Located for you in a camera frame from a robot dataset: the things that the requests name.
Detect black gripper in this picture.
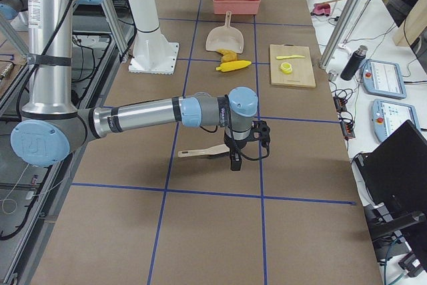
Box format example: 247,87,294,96
224,120,270,171

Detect beige hand brush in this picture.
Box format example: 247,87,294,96
177,144,230,158

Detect yellow toy corn cob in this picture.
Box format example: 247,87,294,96
216,60,252,73

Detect beige plastic dustpan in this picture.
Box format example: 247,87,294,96
205,11,244,54

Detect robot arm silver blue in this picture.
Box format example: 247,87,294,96
10,0,270,171
1,0,103,21

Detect yellow toy lemon slice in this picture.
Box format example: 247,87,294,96
280,62,293,74

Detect bamboo cutting board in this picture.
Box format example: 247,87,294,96
270,44,316,88

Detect yellow plastic knife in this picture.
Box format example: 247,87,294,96
276,54,306,60

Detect black power strip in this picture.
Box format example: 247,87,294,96
333,96,356,140

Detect black water bottle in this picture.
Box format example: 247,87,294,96
340,45,368,81

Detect lower teach pendant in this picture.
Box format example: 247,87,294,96
372,99,420,142

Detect teach pendant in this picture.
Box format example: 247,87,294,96
362,59,407,99
372,99,420,142

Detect upper teach pendant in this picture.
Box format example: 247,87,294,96
362,59,407,99

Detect pink cloth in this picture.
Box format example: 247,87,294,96
311,3,331,17

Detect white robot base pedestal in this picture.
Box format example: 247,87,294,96
128,0,179,75

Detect aluminium frame post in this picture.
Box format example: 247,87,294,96
319,0,360,70

